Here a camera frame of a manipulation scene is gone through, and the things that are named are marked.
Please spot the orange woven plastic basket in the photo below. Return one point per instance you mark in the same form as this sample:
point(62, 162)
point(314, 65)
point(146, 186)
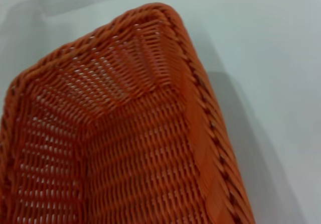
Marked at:
point(120, 138)

